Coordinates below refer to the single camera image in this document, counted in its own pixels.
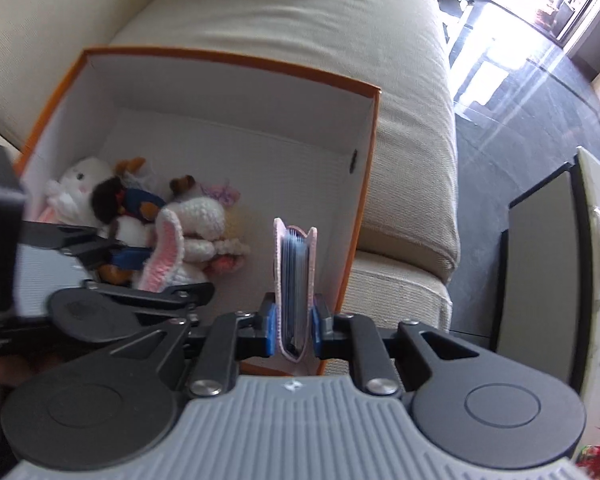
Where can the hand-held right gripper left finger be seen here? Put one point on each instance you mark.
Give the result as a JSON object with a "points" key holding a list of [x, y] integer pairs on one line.
{"points": [[268, 332]]}

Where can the white rabbit plush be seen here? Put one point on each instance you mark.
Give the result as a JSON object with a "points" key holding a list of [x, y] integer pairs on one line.
{"points": [[80, 180]]}

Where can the grey side cabinet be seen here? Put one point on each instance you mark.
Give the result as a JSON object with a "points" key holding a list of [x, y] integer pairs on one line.
{"points": [[540, 285]]}

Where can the orange and white plush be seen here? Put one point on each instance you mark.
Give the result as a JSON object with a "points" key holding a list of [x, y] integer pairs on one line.
{"points": [[130, 165]]}

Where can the orange cardboard box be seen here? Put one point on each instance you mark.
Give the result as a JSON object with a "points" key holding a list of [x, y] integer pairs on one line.
{"points": [[230, 110]]}

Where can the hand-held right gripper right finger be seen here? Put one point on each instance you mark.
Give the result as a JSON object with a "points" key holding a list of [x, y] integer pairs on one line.
{"points": [[316, 332]]}

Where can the pink card holder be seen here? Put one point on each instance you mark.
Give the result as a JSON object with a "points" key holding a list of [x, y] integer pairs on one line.
{"points": [[295, 260]]}

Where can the dark brown plush doll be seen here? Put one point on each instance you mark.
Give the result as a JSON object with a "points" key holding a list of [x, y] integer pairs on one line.
{"points": [[111, 200]]}

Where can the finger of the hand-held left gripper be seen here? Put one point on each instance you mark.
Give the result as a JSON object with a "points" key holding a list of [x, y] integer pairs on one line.
{"points": [[70, 240], [170, 296]]}

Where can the small brown plush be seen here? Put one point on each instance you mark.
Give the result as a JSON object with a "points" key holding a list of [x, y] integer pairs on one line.
{"points": [[182, 182]]}

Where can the beige sofa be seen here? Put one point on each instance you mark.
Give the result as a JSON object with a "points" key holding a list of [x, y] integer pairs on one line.
{"points": [[280, 25]]}

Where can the white marble desktop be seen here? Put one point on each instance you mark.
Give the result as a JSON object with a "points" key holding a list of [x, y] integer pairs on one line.
{"points": [[591, 185]]}

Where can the white crochet rabbit pink ears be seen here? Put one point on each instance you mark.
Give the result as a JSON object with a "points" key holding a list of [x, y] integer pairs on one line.
{"points": [[200, 215]]}

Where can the purple plush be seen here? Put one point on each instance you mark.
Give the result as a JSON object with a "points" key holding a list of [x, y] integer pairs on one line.
{"points": [[221, 192]]}

